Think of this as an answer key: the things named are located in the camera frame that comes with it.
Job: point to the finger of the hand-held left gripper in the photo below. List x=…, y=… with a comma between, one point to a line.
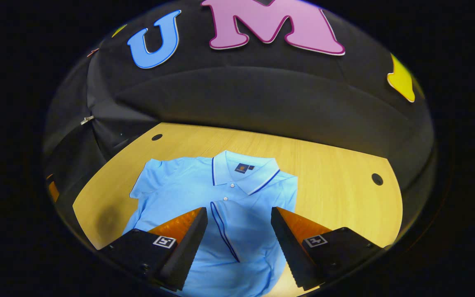
x=53, y=192

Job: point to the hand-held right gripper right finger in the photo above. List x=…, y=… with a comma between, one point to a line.
x=291, y=251

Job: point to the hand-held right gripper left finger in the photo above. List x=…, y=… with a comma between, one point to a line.
x=186, y=251

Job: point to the black backdrop cloth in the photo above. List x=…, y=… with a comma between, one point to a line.
x=262, y=90

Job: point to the small white clip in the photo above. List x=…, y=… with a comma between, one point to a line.
x=87, y=120

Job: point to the light blue T-shirt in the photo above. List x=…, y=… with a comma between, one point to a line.
x=179, y=185

